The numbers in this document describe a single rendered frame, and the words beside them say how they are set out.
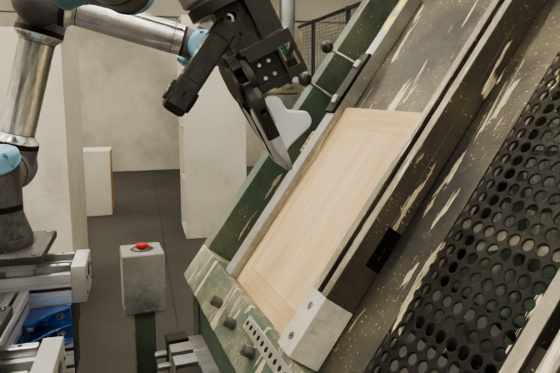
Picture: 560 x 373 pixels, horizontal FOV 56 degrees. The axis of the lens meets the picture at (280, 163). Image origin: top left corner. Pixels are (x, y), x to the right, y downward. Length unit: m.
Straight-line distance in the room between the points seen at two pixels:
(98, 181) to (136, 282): 4.54
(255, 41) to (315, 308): 0.56
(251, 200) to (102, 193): 4.54
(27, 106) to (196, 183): 3.58
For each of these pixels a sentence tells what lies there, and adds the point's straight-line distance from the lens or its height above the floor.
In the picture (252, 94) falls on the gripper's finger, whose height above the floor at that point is 1.40.
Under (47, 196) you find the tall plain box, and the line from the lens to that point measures 3.43.
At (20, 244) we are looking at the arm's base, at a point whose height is 1.05.
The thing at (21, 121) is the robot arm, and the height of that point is 1.32.
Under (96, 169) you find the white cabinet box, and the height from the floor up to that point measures 0.52.
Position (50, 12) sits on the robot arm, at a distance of 1.31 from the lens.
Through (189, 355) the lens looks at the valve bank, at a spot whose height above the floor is 0.76.
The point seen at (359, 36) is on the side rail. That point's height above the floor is 1.58.
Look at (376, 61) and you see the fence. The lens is 1.53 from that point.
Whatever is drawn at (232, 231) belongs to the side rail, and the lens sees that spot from 1.67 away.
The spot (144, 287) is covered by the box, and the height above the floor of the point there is 0.83.
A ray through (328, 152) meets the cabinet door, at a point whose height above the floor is 1.23.
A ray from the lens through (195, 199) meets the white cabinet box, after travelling 4.95.
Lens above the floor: 1.40
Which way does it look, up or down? 8 degrees down
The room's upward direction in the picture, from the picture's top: straight up
